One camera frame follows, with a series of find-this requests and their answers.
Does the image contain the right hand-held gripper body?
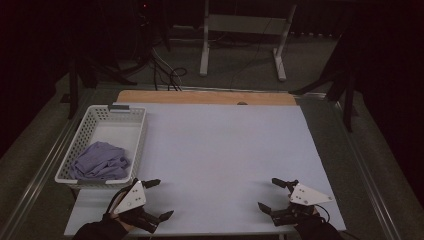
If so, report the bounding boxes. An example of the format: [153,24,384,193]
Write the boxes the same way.
[270,181,334,228]

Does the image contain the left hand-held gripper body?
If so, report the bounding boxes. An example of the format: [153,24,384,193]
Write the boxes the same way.
[105,178,161,234]

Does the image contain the purple shorts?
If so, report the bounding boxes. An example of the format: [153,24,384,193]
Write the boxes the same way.
[69,141,130,182]

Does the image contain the white perforated plastic basket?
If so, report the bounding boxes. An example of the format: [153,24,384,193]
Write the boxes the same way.
[54,104,148,190]

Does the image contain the person's left hand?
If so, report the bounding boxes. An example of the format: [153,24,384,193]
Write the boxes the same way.
[109,215,134,232]

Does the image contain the black tripod stand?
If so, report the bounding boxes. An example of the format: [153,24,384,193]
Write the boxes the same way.
[59,49,138,120]
[289,26,359,133]

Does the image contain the white metal stand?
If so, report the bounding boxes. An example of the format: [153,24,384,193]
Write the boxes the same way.
[199,0,298,82]

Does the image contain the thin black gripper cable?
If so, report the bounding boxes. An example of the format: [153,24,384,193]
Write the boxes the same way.
[314,203,332,224]
[105,179,136,216]

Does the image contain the metal floor rail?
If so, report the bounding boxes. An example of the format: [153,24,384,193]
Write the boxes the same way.
[151,83,329,100]
[328,96,404,240]
[0,88,98,240]

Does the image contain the black floor cable bundle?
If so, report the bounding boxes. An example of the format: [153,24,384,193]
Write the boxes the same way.
[149,46,188,92]

